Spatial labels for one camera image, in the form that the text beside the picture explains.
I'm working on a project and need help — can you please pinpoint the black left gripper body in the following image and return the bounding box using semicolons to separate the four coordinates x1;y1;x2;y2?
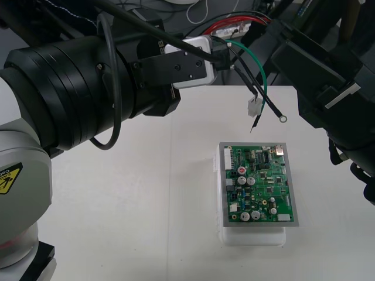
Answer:
125;19;181;118

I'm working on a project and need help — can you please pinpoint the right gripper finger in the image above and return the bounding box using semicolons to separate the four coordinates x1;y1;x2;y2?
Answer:
271;40;346;99
275;19;364;84

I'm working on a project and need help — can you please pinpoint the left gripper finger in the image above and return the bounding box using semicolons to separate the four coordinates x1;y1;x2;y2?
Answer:
215;48;233;71
210;35;230;50

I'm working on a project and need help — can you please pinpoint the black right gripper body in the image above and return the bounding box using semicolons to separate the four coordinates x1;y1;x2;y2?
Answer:
297;54;375;152

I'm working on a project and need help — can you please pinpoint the red black green cable bundle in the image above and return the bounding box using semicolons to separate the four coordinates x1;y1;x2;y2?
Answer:
204;16;288;134

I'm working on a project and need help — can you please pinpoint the dark stand with brown leg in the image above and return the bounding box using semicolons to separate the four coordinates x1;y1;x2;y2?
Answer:
292;0;360;44

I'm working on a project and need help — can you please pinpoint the milky plastic box with lid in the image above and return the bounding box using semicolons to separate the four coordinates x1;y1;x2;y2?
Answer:
211;153;287;248

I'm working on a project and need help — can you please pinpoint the pale grey left wrist camera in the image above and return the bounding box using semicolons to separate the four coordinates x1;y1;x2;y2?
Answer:
163;35;218;90

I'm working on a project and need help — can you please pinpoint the pale grey wrist camera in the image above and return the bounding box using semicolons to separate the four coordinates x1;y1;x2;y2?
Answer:
316;75;360;109
163;35;218;90

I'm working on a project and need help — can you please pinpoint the pale grey right wrist camera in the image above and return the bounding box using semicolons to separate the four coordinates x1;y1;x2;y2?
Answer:
316;75;360;109

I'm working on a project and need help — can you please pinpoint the thin white looped cable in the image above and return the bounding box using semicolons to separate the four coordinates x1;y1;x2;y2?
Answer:
186;0;209;24

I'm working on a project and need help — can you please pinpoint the green circuit board grey frame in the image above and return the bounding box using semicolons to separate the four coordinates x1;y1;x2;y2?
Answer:
219;141;301;228

